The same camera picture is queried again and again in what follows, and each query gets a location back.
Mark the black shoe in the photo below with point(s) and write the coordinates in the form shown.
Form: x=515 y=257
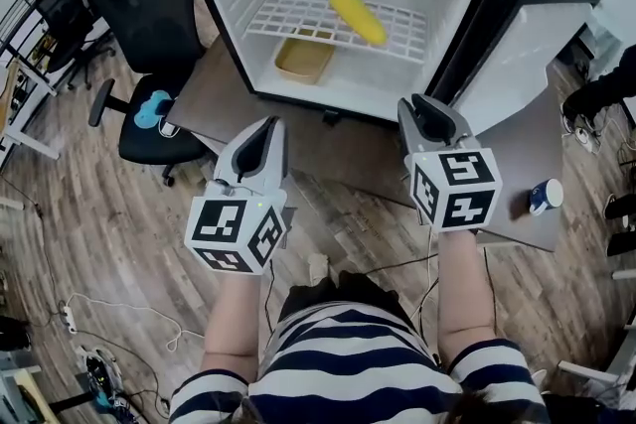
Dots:
x=623 y=243
x=622 y=206

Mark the person's black lower garment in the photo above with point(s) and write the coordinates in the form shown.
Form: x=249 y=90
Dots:
x=343 y=293

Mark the person's striped shirt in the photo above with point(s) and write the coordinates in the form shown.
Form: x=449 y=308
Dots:
x=358 y=372

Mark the black office chair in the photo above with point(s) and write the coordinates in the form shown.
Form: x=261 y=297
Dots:
x=64 y=25
x=144 y=15

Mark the blue cushion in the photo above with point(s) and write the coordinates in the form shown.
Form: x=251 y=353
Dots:
x=149 y=109

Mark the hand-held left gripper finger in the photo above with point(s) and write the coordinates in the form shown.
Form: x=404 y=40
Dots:
x=233 y=161
x=278 y=164

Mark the white shelf rack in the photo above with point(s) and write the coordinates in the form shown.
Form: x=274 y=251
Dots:
x=298 y=12

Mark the person's left forearm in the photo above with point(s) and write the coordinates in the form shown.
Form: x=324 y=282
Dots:
x=236 y=323

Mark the small wooden tray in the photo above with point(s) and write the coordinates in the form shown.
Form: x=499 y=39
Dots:
x=300 y=62

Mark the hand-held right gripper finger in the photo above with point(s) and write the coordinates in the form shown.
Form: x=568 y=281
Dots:
x=442 y=124
x=410 y=134

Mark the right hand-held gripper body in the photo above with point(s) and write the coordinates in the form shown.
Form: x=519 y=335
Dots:
x=457 y=188

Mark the yellow corn cob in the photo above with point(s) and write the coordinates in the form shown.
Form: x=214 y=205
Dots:
x=358 y=17

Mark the white charger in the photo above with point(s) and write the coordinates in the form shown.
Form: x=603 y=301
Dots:
x=169 y=128

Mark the blue and white mug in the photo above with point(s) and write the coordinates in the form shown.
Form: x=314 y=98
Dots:
x=546 y=196

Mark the mini fridge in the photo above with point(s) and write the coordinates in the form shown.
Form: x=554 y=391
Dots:
x=512 y=44

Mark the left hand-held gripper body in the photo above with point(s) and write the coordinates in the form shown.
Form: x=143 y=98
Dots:
x=218 y=223

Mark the person's right forearm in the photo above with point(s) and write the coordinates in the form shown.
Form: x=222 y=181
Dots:
x=464 y=293

